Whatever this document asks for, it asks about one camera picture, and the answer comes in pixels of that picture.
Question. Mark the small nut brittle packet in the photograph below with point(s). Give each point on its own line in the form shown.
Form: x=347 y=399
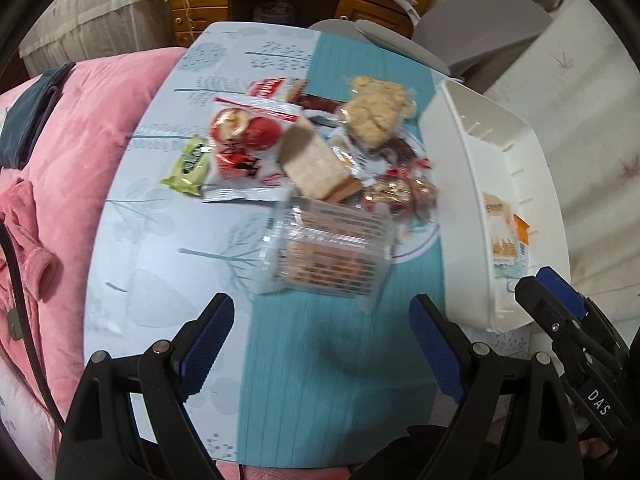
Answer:
x=424 y=194

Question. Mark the white floral bed sheet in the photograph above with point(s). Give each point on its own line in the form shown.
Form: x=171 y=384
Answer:
x=575 y=110

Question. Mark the large red white snack bag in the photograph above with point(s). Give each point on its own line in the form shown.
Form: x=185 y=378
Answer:
x=240 y=150

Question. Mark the dark blue cloth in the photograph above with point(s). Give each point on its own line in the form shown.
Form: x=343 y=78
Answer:
x=30 y=110

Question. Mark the red snack wrapper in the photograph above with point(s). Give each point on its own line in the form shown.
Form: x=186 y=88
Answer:
x=419 y=164

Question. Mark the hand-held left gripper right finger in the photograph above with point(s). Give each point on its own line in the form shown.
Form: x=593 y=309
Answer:
x=434 y=350

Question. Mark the brown wafer packet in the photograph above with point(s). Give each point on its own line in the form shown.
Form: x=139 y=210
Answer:
x=315 y=160

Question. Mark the beige rice crisp packet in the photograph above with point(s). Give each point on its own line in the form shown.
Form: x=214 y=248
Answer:
x=382 y=91
x=367 y=122

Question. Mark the white plastic basket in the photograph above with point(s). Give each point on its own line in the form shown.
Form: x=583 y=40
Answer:
x=495 y=125

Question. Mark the large nut brittle packet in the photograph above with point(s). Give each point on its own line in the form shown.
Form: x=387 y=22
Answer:
x=387 y=194

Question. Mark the dark brown snack packet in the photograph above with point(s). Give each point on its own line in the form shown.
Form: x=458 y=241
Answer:
x=316 y=103

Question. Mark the clear plastic biscuit pack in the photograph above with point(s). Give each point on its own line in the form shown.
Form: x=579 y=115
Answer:
x=330 y=250

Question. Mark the small red white snack packet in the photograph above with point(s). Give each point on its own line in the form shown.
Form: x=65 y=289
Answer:
x=272 y=89

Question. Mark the dark chocolate crisp packet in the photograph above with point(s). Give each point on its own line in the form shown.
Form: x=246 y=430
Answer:
x=400 y=150

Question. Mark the pink quilt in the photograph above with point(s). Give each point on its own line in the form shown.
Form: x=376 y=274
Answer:
x=90 y=160

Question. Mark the white bed valance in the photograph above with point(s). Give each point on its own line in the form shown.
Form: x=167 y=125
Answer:
x=100 y=5

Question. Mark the grey chair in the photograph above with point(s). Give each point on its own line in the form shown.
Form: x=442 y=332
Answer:
x=480 y=15

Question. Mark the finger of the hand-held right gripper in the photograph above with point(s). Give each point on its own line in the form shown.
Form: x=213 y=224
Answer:
x=562 y=290
x=542 y=305

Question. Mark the white orange snack packet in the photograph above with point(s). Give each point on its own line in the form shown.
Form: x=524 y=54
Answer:
x=502 y=232

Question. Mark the green snack packet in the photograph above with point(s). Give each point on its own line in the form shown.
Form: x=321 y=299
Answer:
x=187 y=167

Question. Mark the pink fuzzy garment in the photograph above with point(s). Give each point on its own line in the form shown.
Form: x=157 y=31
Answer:
x=20 y=240

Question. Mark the white leaf-print plate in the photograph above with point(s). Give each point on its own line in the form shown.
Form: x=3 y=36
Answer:
x=417 y=240

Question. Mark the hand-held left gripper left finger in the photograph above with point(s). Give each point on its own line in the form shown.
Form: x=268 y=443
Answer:
x=206 y=345

